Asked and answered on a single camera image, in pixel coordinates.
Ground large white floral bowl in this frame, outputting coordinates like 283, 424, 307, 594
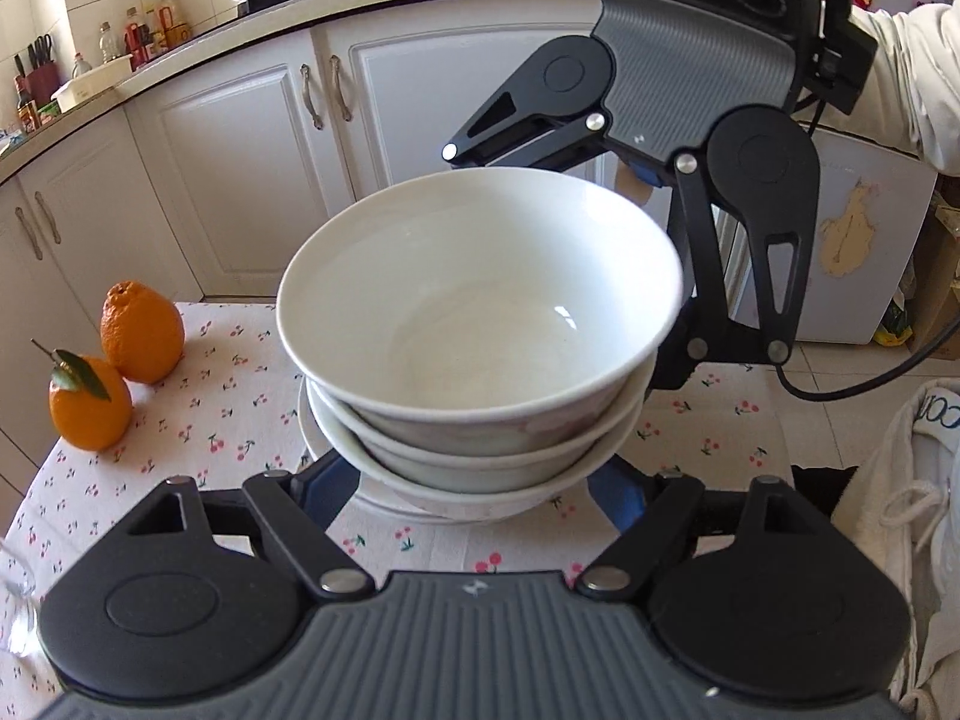
277, 167, 682, 450

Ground orange without leaf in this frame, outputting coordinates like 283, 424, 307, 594
99, 281, 185, 385

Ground red knife block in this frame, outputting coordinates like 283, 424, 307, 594
13, 32, 62, 107

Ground medium white floral bowl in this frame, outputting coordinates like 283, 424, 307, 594
306, 361, 654, 491

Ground white kitchen cabinets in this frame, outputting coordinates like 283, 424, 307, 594
2, 0, 599, 509

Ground white rectangular tray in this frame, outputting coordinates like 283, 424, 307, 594
52, 55, 133, 112

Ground glass mug with water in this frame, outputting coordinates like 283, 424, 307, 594
0, 543, 41, 658

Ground white plate stack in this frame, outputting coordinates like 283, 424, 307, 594
298, 379, 452, 525

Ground orange with leaf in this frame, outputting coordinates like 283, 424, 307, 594
32, 340, 133, 452

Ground black cable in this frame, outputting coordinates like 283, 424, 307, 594
774, 313, 960, 402

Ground cherry print tablecloth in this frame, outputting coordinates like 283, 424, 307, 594
0, 301, 797, 720

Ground white cloth garment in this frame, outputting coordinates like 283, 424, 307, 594
832, 379, 960, 718

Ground white small refrigerator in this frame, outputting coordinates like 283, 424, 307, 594
796, 128, 937, 344

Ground small white floral bowl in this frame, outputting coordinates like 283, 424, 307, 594
308, 395, 644, 522

